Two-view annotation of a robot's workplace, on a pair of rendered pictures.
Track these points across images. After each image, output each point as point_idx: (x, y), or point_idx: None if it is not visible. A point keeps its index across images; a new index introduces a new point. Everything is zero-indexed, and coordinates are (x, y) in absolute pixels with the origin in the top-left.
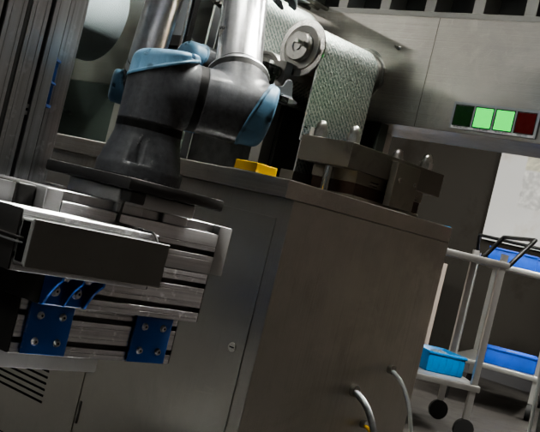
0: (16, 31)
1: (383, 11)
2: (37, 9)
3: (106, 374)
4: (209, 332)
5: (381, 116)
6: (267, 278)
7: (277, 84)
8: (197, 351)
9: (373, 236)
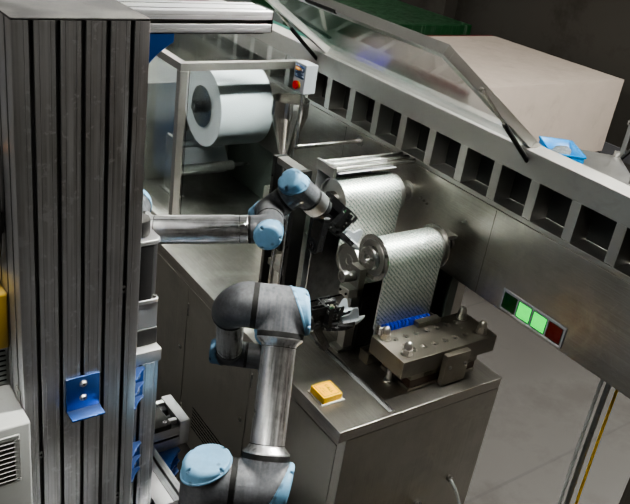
0: (95, 466)
1: (455, 182)
2: (107, 447)
3: None
4: (303, 492)
5: (452, 272)
6: (333, 482)
7: (354, 284)
8: (297, 499)
9: (423, 421)
